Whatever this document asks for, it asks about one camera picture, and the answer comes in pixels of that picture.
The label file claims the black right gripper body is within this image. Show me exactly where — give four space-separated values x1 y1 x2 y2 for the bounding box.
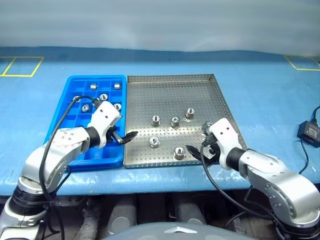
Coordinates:
200 133 221 165

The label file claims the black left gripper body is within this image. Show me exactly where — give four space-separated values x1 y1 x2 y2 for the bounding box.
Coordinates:
106 125 121 145

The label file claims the dark grey rounded shape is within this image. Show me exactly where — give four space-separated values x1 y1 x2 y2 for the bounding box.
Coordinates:
174 197 207 226
108 196 137 236

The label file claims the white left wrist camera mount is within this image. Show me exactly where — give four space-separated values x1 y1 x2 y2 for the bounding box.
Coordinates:
87 100 123 150

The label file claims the black power adapter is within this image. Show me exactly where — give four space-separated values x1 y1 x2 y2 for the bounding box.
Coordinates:
296 120 320 147

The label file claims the thin black adapter cable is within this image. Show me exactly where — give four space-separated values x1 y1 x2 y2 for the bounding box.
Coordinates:
298 138 309 175
311 105 320 123

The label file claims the perforated metal tray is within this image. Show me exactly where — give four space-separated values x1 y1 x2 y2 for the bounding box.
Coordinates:
123 73 248 170

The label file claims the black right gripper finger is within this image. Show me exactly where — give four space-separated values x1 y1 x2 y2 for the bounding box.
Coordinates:
185 144 203 161

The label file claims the rough grey pipe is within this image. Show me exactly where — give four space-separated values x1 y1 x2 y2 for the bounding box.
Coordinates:
74 199 101 240

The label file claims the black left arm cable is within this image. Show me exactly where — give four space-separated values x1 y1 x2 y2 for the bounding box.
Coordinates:
39 96 102 240

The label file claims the blue compartment tray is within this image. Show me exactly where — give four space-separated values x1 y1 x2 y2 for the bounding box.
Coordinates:
44 74 128 172

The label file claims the grey robot torso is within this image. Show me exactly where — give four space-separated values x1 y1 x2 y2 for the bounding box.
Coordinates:
99 222 258 240

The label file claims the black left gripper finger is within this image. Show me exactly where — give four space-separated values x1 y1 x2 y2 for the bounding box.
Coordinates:
119 131 139 142
119 134 136 146

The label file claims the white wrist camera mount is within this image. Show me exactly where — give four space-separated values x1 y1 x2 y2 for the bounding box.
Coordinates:
208 118 242 171
87 100 123 150

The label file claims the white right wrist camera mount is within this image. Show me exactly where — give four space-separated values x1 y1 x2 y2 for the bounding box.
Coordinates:
208 118 242 171

